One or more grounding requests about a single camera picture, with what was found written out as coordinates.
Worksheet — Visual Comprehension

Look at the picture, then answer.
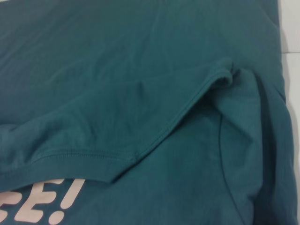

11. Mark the teal blue t-shirt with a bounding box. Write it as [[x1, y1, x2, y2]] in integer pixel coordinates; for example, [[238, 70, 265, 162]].
[[0, 0, 295, 225]]

